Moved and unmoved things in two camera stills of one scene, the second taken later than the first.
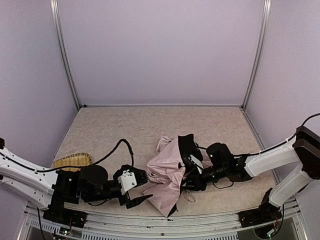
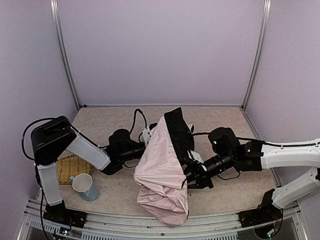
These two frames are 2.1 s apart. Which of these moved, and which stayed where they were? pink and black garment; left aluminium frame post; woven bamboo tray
Moved: pink and black garment
Stayed: woven bamboo tray; left aluminium frame post
